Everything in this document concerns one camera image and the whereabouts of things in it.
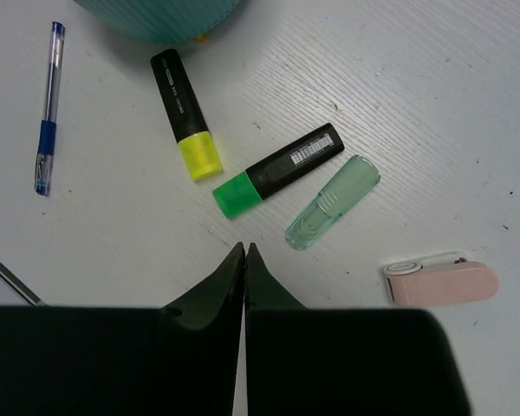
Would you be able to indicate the yellow highlighter marker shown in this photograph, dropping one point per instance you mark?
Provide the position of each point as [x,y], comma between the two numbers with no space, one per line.
[189,127]

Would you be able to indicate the pink white correction tape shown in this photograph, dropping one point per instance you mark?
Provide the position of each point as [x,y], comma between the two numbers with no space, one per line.
[441,279]

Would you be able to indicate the blue ballpoint pen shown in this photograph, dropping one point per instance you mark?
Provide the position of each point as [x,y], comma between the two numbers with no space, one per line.
[46,146]

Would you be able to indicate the teal round desk organizer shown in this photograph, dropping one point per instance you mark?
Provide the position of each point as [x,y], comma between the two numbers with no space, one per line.
[160,21]

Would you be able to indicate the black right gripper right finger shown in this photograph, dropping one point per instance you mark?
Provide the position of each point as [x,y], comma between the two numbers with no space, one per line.
[267,347]

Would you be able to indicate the green highlighter marker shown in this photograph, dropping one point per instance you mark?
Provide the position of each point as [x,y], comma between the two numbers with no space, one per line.
[278,170]

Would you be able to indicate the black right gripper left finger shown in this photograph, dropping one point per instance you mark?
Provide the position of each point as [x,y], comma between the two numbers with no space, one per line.
[199,341]

